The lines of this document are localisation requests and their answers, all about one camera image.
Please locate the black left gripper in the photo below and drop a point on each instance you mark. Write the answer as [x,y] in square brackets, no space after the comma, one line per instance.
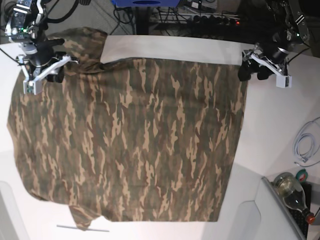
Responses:
[268,58]

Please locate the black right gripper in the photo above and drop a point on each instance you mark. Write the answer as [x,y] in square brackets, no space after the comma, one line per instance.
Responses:
[45,63]

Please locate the camouflage t-shirt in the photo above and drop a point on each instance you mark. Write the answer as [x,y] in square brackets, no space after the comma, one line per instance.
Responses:
[139,139]

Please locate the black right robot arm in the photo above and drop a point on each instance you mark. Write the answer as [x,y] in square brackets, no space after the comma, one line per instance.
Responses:
[26,26]

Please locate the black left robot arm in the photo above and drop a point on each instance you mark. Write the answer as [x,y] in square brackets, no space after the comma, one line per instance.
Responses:
[291,23]

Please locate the black power strip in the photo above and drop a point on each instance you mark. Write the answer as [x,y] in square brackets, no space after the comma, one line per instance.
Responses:
[207,21]

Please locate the blue box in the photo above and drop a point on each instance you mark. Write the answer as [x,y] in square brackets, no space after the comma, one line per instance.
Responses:
[145,3]

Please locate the green tape roll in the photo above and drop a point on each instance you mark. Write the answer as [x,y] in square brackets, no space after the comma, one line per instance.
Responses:
[302,175]

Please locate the clear glass bottle red cap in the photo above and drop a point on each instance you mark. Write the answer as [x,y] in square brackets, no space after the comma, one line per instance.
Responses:
[293,195]

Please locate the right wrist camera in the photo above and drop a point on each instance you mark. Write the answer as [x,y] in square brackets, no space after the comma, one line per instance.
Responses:
[32,87]

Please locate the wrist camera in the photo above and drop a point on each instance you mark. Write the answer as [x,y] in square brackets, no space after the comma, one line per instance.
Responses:
[283,81]
[32,87]

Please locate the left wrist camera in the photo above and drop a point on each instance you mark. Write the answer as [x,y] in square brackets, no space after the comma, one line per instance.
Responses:
[283,81]

